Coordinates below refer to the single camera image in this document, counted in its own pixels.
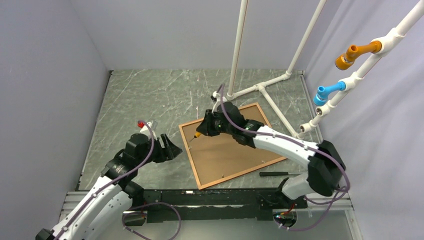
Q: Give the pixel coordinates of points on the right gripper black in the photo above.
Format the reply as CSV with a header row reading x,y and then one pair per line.
x,y
206,127

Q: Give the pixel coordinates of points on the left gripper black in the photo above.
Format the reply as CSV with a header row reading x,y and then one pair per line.
x,y
168,152

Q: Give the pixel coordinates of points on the yellow handle screwdriver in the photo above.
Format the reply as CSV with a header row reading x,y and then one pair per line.
x,y
196,135

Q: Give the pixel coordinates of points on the red wooden picture frame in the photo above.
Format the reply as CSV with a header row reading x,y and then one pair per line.
x,y
218,155

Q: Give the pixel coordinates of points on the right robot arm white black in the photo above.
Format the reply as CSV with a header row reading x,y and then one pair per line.
x,y
325,167

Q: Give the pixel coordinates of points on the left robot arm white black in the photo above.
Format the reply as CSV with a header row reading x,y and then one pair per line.
x,y
114,192

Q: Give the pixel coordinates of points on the blue pipe fitting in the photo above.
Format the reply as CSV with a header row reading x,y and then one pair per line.
x,y
323,92

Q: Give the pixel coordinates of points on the orange pipe fitting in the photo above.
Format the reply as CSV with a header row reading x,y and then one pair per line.
x,y
347,59

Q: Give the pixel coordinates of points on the white PVC pipe stand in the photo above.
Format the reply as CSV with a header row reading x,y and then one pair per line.
x,y
389,42

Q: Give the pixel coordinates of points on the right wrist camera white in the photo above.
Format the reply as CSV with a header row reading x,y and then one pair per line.
x,y
217,99

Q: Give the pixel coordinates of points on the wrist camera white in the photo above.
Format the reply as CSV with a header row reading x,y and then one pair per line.
x,y
217,99
145,126

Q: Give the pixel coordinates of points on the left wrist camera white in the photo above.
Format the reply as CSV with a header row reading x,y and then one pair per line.
x,y
145,126

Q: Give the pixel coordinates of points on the black handle hammer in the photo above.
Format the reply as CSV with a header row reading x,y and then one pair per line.
x,y
278,173

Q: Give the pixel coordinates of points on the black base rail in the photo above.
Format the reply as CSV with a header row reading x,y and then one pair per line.
x,y
160,205

